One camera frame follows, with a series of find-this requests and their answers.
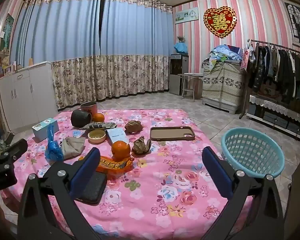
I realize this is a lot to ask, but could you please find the pink floral tablecloth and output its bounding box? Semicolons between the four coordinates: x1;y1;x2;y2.
0;109;253;240

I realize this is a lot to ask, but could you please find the white lace cloth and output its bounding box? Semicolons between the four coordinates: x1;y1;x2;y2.
249;94;300;123

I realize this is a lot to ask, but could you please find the white paper packet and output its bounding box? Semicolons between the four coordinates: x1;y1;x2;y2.
106;127;128;145

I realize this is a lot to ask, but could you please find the beige bowl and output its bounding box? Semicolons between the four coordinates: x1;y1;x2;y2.
87;129;107;144

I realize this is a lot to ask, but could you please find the black wallet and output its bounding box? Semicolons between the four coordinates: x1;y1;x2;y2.
74;172;107;205

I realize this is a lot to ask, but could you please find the pink hanging bag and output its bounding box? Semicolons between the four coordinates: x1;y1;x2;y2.
240;42;254;72

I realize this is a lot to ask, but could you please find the brown paper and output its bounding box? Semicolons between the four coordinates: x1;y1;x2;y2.
124;120;143;133
132;136;151;154

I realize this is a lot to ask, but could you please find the cloth-covered cabinet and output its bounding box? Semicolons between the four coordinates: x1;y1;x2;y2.
201;61;248;114

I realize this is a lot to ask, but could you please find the metal clothes rack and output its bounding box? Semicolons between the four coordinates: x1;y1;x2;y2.
239;39;300;143

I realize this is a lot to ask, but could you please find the wall poster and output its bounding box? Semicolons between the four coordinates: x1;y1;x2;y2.
0;14;15;78

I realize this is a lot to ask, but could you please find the orange snack wrapper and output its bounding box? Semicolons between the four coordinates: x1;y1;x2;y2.
79;155;135;174

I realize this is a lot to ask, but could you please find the black woven cup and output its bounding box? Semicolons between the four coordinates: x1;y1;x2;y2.
71;109;92;127

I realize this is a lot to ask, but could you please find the white cabinet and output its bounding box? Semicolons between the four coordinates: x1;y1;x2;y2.
0;62;59;133

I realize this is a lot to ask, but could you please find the blue covered water bottle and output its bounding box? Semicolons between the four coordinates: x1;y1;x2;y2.
174;42;189;55

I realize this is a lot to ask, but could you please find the black and white wall photo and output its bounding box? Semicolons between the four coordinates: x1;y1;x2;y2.
284;2;300;48

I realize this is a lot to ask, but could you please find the pile of folded clothes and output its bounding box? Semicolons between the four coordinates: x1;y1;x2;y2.
202;44;247;67

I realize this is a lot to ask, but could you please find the small side table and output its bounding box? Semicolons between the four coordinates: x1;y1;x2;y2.
177;72;203;102

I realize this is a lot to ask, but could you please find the row of hanging clothes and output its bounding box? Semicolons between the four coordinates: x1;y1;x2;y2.
249;42;300;105

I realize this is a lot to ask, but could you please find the patterned snack packet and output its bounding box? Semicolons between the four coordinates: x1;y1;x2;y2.
80;121;117;130

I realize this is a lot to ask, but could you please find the wall picture calendar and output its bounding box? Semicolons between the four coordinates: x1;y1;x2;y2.
174;7;199;25

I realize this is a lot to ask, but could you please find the pink mug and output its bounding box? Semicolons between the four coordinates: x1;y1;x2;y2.
80;101;98;117

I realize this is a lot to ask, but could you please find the red heart wall decoration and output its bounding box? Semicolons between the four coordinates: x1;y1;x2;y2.
203;7;237;38

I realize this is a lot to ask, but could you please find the grey water dispenser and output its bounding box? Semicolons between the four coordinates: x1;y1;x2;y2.
169;54;189;95

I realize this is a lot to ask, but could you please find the beige cloth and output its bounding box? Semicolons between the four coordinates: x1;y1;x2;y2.
61;137;86;159

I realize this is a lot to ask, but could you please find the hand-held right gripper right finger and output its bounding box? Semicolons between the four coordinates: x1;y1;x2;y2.
201;146;284;240

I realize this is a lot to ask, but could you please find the blue plastic bag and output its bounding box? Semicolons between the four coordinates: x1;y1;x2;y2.
44;124;64;162

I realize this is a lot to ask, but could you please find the blue floral curtain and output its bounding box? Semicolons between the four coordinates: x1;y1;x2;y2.
99;0;174;98
9;0;103;109

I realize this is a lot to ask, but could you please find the brown phone case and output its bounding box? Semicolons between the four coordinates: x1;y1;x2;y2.
150;126;196;142

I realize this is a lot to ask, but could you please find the light blue plastic basket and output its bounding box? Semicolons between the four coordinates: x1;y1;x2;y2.
220;127;285;178

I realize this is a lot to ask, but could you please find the light blue tissue box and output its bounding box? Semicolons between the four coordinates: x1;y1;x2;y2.
31;118;59;142

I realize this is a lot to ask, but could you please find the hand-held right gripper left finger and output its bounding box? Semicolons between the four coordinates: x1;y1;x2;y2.
17;147;102;240

